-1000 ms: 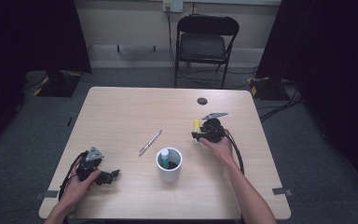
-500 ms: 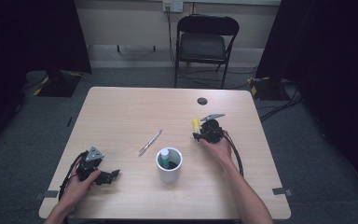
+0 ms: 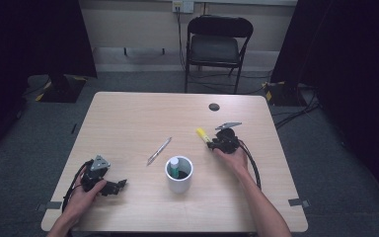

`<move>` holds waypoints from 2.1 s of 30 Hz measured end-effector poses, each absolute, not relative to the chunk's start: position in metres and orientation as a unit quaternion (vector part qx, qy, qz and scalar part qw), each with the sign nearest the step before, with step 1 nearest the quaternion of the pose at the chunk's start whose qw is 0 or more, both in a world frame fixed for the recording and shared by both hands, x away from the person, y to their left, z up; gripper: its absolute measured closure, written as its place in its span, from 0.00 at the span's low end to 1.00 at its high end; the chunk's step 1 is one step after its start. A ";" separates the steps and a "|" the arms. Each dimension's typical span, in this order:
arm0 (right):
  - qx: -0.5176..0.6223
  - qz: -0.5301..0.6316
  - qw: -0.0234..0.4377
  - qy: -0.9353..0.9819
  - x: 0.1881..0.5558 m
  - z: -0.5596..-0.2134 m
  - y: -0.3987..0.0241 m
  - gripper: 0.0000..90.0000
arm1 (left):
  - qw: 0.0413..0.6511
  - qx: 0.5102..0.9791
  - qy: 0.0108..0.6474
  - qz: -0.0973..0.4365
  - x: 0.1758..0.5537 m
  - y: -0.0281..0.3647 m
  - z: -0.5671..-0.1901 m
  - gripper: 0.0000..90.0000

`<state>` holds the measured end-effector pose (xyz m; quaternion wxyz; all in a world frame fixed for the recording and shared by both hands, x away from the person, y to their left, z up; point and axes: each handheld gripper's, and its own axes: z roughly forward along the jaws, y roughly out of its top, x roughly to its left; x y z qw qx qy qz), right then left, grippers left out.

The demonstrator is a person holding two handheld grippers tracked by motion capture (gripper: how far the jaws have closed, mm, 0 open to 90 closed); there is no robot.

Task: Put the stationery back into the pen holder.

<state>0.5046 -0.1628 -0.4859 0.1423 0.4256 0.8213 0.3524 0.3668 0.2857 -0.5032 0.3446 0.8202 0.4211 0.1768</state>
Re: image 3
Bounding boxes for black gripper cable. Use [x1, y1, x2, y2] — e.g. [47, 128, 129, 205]
[238, 139, 263, 191]
[61, 160, 94, 212]

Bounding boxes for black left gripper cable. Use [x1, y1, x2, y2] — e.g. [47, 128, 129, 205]
[61, 160, 94, 212]

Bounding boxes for white cup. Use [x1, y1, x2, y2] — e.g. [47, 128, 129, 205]
[165, 155, 194, 195]

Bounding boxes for white wall socket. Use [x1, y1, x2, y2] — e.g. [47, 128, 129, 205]
[172, 0, 195, 15]

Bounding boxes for black wall socket cable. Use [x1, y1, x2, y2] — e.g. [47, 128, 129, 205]
[176, 6, 188, 72]

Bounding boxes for black folding chair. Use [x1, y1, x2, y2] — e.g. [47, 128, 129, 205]
[184, 14, 255, 95]

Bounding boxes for silver pen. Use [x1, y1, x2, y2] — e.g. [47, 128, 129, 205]
[146, 136, 173, 167]

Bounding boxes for black stand base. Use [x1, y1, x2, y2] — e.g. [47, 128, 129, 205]
[38, 73, 89, 104]
[264, 81, 308, 108]

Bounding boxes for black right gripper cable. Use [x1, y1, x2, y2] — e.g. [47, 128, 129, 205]
[238, 139, 263, 191]

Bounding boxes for black floor cables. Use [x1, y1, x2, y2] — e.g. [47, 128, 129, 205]
[273, 95, 322, 130]

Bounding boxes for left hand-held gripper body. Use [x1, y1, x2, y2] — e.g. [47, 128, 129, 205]
[80, 155, 112, 193]

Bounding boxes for yellow highlighter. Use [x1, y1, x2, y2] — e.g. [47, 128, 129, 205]
[195, 127, 213, 144]

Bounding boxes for person's left hand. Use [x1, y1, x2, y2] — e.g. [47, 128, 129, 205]
[66, 169, 108, 221]

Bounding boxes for person's right hand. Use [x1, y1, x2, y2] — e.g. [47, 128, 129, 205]
[213, 147, 250, 177]

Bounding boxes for grey tape strip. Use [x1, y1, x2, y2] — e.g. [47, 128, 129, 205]
[35, 200, 63, 212]
[287, 197, 311, 208]

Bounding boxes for green glue stick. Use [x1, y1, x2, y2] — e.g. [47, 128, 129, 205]
[168, 157, 181, 180]

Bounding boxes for black curtain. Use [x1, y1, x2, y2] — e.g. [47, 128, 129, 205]
[0, 0, 99, 166]
[270, 0, 379, 210]

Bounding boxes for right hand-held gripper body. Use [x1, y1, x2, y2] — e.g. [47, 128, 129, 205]
[215, 121, 243, 155]

